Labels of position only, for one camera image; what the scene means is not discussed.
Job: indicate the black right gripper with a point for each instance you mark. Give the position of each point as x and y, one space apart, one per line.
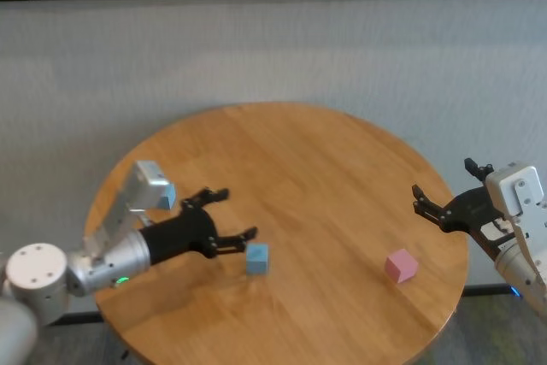
470 211

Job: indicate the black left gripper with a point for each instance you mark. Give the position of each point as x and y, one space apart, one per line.
184 234

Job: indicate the light blue cube block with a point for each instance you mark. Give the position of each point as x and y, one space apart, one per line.
257 259
169 200

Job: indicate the pink cube block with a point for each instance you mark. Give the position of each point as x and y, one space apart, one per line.
401 266

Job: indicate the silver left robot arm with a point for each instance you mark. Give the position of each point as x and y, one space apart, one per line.
51 279

